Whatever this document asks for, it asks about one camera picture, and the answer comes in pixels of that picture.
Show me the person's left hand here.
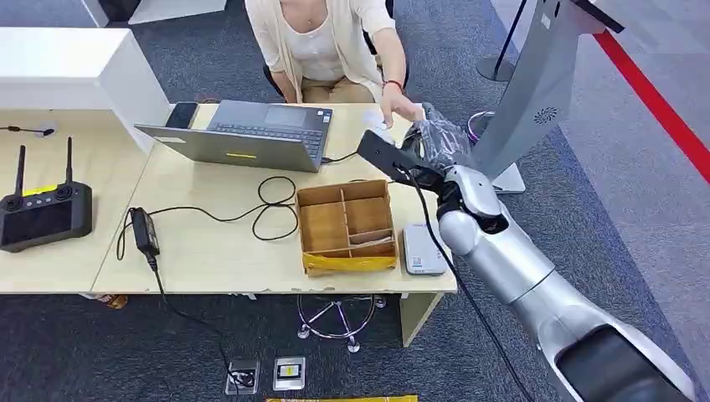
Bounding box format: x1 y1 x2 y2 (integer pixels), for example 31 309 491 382
379 83 426 130

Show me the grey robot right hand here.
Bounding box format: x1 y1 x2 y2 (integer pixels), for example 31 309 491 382
400 102 477 173

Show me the round grey ringed base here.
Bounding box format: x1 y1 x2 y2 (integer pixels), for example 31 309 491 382
466 110 496 147

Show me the person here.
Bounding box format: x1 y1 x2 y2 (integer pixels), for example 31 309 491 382
244 0 425 130

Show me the grey kiosk stand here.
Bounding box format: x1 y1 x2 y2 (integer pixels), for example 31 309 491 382
471 0 627 196

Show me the grey card reader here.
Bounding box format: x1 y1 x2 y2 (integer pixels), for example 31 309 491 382
402 223 450 277

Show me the wooden card box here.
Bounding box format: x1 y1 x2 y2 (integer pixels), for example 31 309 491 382
295 178 400 277

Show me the grey laptop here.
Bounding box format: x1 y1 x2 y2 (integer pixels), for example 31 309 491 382
134 100 334 174

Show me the pale desk leg panel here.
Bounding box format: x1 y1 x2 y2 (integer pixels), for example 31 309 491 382
399 292 445 349

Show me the chrome chair base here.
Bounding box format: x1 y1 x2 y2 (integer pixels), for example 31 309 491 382
296 294 388 355

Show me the red barrier belt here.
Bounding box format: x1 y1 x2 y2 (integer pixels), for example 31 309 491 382
592 30 710 185

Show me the black smartphone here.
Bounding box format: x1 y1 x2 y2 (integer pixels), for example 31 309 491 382
164 101 199 131

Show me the white cabinet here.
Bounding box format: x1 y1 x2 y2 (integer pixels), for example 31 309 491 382
80 0 229 28

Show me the floor socket with yellow label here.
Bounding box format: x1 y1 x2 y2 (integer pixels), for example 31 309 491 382
272 356 307 392

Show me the black power brick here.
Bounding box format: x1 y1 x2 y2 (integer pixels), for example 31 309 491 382
130 206 162 258

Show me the floor socket with plug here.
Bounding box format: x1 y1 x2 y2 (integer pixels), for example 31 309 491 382
224 358 262 396

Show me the white counter block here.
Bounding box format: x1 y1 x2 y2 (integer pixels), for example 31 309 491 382
0 26 173 154

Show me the orange object under desk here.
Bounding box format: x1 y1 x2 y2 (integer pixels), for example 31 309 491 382
95 293 130 310

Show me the black remote controller with antennas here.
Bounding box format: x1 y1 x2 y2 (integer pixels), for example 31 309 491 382
0 137 95 254

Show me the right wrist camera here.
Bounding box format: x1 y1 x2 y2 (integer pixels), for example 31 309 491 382
356 129 445 193

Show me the black adapter cable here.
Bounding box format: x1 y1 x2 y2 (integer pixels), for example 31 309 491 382
322 150 373 184

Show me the black stanchion post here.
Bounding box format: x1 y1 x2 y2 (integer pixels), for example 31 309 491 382
475 0 530 84

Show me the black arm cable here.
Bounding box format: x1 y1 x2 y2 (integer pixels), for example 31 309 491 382
394 162 536 402

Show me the black charger cable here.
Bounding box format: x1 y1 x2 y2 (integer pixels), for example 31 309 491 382
115 176 300 262

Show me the black mains cord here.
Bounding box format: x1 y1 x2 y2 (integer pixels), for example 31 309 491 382
148 254 249 389

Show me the black microphone with cable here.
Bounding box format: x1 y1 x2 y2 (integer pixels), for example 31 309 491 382
0 124 57 138

